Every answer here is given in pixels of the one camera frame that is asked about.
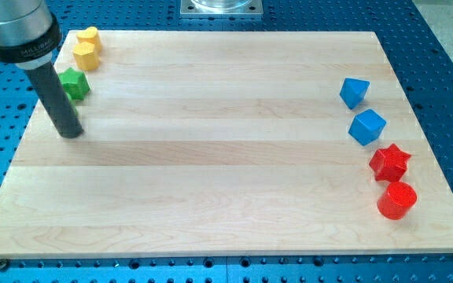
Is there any yellow hexagon block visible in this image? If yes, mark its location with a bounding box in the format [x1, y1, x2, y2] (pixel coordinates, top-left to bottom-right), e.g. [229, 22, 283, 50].
[72, 42, 100, 71]

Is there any blue cube block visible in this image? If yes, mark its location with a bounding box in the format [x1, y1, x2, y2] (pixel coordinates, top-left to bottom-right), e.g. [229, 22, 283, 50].
[348, 109, 387, 145]

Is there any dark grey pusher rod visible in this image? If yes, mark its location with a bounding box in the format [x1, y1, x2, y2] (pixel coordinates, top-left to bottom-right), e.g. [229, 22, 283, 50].
[24, 61, 83, 138]

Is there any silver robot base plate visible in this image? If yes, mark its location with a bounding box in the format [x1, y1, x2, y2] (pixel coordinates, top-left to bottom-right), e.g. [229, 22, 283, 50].
[180, 0, 263, 17]

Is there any left board clamp screw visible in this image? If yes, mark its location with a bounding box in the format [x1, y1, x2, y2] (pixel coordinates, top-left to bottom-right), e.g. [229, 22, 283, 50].
[0, 259, 10, 272]

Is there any yellow heart block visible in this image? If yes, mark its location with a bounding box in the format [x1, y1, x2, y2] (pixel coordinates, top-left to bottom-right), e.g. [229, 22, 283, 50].
[76, 26, 102, 53]

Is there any red star block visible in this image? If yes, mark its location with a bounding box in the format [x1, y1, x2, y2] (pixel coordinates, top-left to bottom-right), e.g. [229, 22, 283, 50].
[369, 144, 411, 182]

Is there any light wooden board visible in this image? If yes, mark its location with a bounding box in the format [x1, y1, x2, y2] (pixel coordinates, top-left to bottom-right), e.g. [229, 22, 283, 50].
[0, 31, 453, 259]

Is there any red cylinder block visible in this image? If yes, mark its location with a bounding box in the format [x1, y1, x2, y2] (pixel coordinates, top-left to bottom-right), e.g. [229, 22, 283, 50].
[377, 182, 418, 220]

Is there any blue triangle block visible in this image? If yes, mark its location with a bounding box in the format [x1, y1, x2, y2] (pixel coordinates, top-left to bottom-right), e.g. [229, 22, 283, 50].
[339, 78, 370, 109]

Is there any green star block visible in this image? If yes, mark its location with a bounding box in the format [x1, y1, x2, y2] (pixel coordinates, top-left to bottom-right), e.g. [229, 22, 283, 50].
[58, 68, 90, 101]

